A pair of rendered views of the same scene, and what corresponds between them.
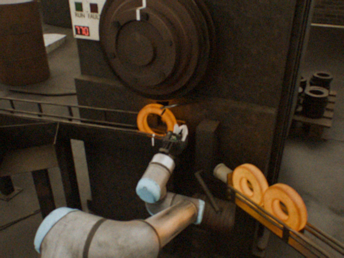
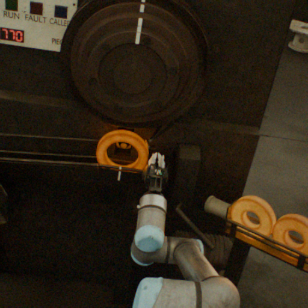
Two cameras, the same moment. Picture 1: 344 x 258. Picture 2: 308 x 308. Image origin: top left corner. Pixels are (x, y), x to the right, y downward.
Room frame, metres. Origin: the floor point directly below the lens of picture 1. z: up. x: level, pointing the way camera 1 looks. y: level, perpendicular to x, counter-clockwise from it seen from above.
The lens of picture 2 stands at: (-0.13, 0.70, 1.82)
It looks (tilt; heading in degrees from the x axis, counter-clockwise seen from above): 33 degrees down; 333
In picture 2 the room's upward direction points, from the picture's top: 10 degrees clockwise
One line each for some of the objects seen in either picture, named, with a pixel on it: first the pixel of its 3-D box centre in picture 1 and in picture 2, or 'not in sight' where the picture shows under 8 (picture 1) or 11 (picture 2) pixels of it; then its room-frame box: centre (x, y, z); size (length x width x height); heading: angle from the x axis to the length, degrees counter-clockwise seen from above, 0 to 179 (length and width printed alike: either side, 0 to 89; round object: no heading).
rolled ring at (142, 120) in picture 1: (156, 124); (122, 153); (1.32, 0.07, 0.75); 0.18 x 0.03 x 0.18; 65
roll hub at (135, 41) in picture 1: (142, 48); (133, 73); (1.23, 0.11, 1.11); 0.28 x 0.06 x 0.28; 66
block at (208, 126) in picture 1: (207, 148); (184, 177); (1.24, -0.15, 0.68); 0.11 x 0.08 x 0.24; 156
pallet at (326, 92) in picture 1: (267, 87); not in sight; (3.04, -0.91, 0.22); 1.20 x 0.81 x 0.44; 64
